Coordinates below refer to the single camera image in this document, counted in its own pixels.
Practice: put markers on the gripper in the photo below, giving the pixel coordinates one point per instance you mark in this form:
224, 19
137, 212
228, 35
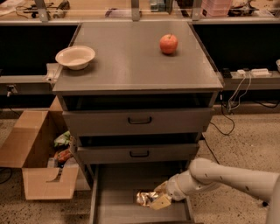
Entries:
174, 188

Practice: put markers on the orange gold can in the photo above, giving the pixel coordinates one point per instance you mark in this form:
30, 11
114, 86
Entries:
145, 199

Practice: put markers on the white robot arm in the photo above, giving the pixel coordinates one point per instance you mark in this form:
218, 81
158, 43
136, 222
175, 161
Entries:
203, 174

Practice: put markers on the grey open bottom drawer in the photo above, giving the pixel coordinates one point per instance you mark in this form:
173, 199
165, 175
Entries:
114, 199

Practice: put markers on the grey top drawer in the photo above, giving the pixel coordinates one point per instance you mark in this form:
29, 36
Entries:
137, 121

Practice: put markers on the grey middle drawer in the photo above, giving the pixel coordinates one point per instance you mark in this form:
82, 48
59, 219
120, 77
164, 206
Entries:
137, 153

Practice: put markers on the grey drawer cabinet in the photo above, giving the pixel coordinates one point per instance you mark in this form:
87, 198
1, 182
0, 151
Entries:
129, 71

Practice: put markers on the orange snack bag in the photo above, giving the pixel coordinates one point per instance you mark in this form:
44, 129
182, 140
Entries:
63, 156

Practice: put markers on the green snack bag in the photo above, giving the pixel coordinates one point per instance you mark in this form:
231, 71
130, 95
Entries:
63, 139

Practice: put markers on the open cardboard box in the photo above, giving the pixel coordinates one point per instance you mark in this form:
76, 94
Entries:
29, 147

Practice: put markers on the red apple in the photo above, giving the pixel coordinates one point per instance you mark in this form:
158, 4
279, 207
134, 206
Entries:
168, 44

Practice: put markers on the white power strip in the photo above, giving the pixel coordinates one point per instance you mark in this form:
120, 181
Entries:
258, 73

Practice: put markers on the white bowl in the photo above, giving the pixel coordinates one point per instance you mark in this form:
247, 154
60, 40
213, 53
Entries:
75, 57

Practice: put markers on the pink storage box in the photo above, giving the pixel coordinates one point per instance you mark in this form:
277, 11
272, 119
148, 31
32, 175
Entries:
215, 8

